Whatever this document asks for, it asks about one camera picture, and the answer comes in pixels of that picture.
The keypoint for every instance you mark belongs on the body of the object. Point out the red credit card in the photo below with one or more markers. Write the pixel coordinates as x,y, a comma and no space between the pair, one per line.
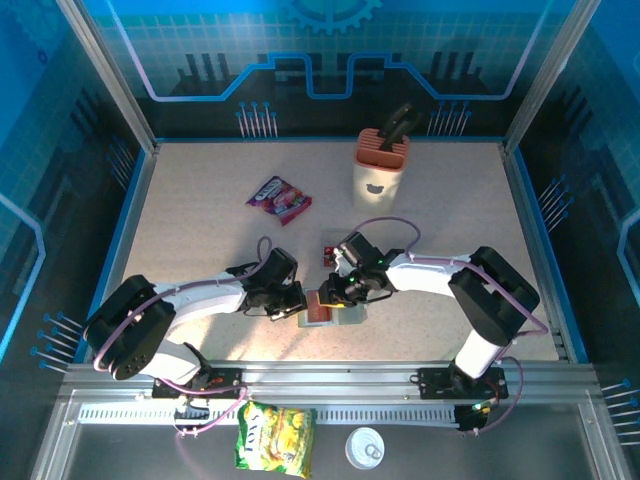
328,257
316,312

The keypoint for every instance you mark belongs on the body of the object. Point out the green leather card holder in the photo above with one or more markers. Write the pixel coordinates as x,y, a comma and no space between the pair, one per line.
355,316

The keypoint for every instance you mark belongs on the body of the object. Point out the cream knife block orange top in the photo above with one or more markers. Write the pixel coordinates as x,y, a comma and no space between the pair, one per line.
377,185

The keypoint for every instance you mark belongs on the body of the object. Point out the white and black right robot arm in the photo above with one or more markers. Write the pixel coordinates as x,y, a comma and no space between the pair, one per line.
495,295

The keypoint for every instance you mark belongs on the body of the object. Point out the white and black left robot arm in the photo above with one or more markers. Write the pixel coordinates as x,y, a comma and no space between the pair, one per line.
125,325

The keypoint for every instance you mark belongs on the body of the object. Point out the purple candy packet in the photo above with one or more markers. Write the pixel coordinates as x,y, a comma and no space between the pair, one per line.
277,200

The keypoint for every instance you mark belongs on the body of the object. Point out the yellow green chips bag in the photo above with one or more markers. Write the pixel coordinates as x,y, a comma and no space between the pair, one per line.
275,440

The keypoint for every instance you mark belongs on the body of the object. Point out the silver tin can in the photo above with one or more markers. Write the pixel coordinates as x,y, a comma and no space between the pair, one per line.
360,445

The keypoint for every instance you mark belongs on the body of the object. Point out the black controller box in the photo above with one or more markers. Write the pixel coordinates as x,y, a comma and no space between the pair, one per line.
467,420

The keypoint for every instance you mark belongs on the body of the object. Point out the grey metal shelf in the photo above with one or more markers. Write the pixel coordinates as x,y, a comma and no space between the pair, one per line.
450,450

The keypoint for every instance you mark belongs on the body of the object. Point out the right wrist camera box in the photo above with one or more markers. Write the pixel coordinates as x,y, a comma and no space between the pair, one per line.
341,260

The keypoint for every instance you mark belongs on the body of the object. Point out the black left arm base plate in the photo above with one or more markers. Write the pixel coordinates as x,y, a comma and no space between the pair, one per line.
225,384

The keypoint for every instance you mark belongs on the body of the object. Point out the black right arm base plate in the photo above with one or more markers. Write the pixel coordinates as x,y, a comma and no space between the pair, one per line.
435,385

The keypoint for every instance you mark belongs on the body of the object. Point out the aluminium table side rail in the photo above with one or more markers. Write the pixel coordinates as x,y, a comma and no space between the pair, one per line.
140,195
521,200

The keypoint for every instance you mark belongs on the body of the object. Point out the aluminium frame post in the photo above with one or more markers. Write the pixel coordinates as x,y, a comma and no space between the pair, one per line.
547,75
112,75

